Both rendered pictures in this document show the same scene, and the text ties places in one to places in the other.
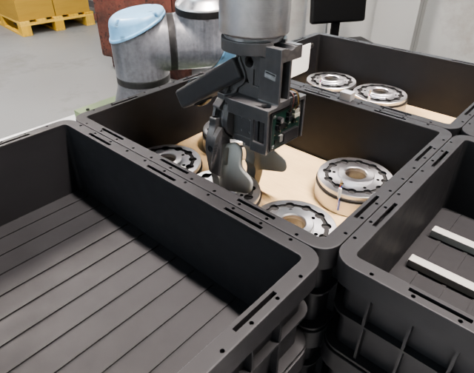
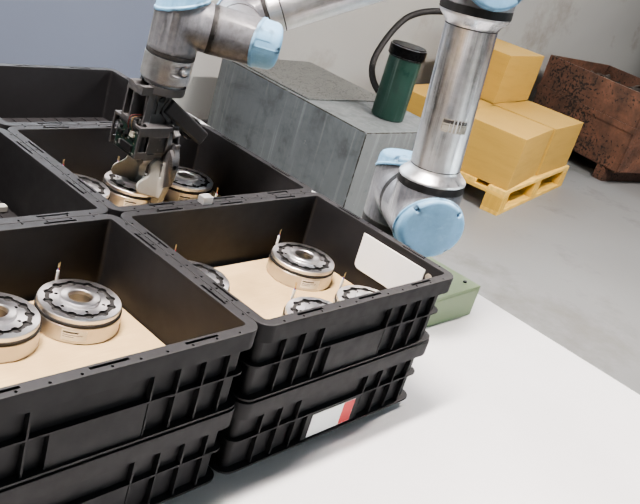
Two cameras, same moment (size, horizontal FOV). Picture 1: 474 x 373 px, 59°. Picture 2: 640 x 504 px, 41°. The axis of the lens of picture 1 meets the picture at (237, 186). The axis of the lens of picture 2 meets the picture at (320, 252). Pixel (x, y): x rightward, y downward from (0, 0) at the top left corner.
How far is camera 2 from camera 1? 1.48 m
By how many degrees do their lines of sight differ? 73
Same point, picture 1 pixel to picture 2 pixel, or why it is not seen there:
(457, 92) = (292, 347)
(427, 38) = not seen: outside the picture
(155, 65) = (375, 202)
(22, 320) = not seen: hidden behind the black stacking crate
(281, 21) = (145, 66)
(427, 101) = (312, 358)
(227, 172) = (131, 163)
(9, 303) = not seen: hidden behind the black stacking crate
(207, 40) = (392, 201)
